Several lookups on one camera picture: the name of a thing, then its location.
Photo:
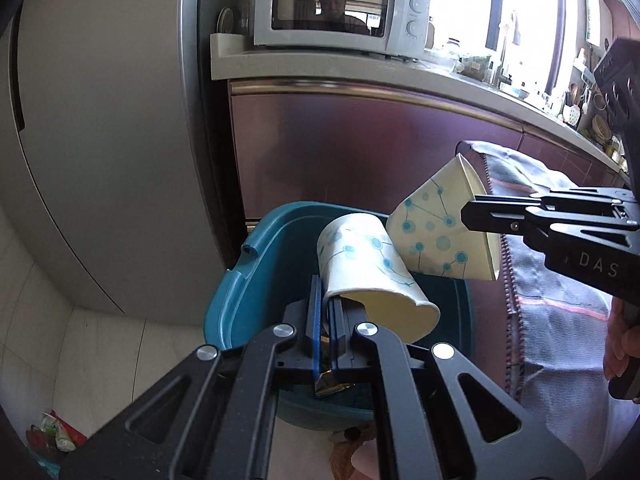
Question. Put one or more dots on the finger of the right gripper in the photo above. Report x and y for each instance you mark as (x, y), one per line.
(530, 202)
(540, 227)

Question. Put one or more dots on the white microwave oven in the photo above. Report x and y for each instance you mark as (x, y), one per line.
(396, 28)

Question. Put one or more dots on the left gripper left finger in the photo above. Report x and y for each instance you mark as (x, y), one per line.
(212, 416)

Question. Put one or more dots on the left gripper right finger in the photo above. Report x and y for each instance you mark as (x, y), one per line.
(437, 415)

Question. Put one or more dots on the person's left hand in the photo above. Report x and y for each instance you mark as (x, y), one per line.
(355, 454)

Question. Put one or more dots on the purple kitchen counter cabinets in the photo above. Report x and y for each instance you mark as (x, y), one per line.
(364, 131)

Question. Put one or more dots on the person's right hand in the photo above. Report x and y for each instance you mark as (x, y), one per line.
(621, 342)

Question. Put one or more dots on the purple plaid tablecloth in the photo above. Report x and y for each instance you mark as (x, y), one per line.
(555, 338)

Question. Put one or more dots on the grey refrigerator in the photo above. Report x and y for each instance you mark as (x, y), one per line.
(103, 152)

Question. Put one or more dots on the crushed paper cup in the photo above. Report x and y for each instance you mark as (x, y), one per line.
(429, 235)
(358, 261)

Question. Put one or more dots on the teal plastic trash bin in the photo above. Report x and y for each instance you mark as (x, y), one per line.
(275, 269)

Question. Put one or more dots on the gold snack wrapper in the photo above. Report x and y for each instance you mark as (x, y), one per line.
(327, 383)

